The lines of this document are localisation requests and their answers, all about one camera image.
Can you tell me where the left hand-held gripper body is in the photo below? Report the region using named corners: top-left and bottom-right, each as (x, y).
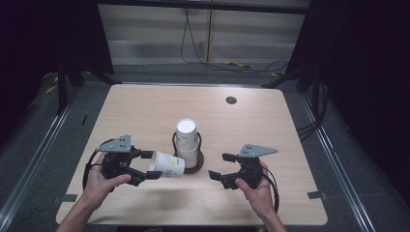
top-left (96, 133), bottom-right (142, 180)

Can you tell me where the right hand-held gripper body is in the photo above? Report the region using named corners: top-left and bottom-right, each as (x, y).
top-left (236, 143), bottom-right (278, 189)

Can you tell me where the white printed paper cup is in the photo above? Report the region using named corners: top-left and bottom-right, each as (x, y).
top-left (175, 143), bottom-right (199, 169)
top-left (175, 118), bottom-right (198, 150)
top-left (148, 150), bottom-right (187, 179)

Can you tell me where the brown cup holder wire frame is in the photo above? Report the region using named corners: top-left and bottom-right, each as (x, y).
top-left (171, 130), bottom-right (205, 175)

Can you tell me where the person's right hand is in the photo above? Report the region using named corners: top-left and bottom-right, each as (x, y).
top-left (235, 160), bottom-right (275, 220)

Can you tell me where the person's left hand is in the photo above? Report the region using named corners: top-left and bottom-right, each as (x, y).
top-left (81, 154), bottom-right (132, 207)

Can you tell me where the grey tape piece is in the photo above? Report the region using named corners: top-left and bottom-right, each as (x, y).
top-left (51, 193), bottom-right (78, 205)
top-left (307, 190), bottom-right (329, 200)

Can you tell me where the black metal stand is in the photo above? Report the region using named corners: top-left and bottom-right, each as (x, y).
top-left (261, 64), bottom-right (324, 114)
top-left (56, 61), bottom-right (122, 116)

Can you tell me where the long yellow floor strip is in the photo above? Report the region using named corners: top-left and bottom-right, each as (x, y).
top-left (224, 61), bottom-right (253, 69)

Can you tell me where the dark curtain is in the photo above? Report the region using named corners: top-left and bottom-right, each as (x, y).
top-left (284, 0), bottom-right (410, 202)
top-left (0, 0), bottom-right (114, 144)

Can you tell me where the black overhead beam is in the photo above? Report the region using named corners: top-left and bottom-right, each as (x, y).
top-left (96, 0), bottom-right (312, 15)

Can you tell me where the left hand-held gripper black cable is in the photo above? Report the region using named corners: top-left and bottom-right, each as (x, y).
top-left (82, 138), bottom-right (114, 191)

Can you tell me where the hand-held gripper black cable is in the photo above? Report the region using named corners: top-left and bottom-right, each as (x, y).
top-left (82, 138), bottom-right (114, 191)
top-left (262, 166), bottom-right (280, 214)

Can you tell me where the right hand-held gripper black cable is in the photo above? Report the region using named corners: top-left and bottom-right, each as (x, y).
top-left (262, 166), bottom-right (280, 214)

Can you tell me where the bundle of black cables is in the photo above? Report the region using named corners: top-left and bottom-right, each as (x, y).
top-left (296, 81), bottom-right (331, 142)

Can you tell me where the metal floor rail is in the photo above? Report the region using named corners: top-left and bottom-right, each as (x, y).
top-left (299, 93), bottom-right (377, 232)
top-left (0, 87), bottom-right (81, 224)

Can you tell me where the black wall cable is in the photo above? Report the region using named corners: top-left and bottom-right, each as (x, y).
top-left (179, 8), bottom-right (290, 74)

